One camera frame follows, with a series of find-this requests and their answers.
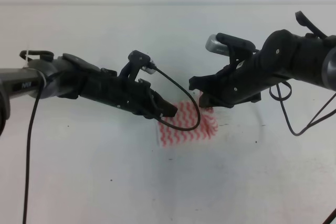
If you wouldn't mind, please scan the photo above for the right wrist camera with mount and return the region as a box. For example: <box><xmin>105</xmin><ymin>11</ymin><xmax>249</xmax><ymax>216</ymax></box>
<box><xmin>205</xmin><ymin>33</ymin><xmax>258</xmax><ymax>69</ymax></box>

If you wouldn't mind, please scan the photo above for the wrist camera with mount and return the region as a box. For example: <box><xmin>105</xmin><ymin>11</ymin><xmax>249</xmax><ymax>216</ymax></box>
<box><xmin>119</xmin><ymin>50</ymin><xmax>156</xmax><ymax>81</ymax></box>
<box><xmin>205</xmin><ymin>33</ymin><xmax>258</xmax><ymax>69</ymax></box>

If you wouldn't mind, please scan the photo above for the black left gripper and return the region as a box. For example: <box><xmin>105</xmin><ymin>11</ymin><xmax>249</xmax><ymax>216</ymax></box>
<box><xmin>81</xmin><ymin>71</ymin><xmax>178</xmax><ymax>119</ymax></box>

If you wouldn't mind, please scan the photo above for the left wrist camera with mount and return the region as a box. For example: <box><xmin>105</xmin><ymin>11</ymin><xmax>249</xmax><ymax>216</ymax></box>
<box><xmin>119</xmin><ymin>50</ymin><xmax>156</xmax><ymax>81</ymax></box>

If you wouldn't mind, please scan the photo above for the pink white wavy towel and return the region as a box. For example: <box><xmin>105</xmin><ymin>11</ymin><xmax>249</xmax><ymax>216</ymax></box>
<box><xmin>156</xmin><ymin>100</ymin><xmax>218</xmax><ymax>147</ymax></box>

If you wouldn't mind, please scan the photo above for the black left camera cable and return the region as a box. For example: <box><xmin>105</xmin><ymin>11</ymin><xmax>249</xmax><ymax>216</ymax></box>
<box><xmin>22</xmin><ymin>66</ymin><xmax>202</xmax><ymax>224</ymax></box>

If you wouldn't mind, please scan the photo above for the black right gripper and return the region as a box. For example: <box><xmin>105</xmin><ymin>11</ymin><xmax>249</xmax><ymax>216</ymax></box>
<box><xmin>189</xmin><ymin>60</ymin><xmax>276</xmax><ymax>108</ymax></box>

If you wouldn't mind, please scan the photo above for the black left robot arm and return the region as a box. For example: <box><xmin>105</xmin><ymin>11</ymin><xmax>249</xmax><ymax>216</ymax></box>
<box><xmin>1</xmin><ymin>50</ymin><xmax>177</xmax><ymax>129</ymax></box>

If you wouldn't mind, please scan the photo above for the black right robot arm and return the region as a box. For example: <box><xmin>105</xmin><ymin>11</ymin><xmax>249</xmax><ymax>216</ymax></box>
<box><xmin>189</xmin><ymin>11</ymin><xmax>335</xmax><ymax>108</ymax></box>

